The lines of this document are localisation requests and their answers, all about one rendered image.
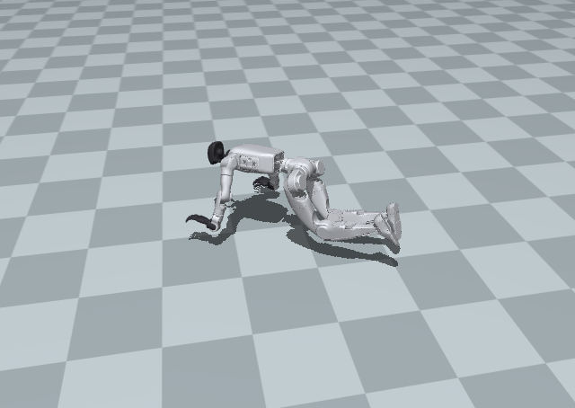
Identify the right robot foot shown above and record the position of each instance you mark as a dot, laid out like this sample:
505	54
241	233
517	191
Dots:
394	219

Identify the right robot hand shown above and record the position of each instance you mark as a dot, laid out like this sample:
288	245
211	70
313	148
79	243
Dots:
264	181

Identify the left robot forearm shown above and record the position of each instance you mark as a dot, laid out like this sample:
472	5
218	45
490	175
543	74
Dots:
218	213

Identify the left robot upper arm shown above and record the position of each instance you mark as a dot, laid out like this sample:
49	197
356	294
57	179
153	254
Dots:
228	164

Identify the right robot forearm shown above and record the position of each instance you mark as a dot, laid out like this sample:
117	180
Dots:
274	181

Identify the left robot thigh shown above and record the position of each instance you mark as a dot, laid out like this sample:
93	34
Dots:
300	202

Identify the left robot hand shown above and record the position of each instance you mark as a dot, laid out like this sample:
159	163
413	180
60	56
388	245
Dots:
202	220

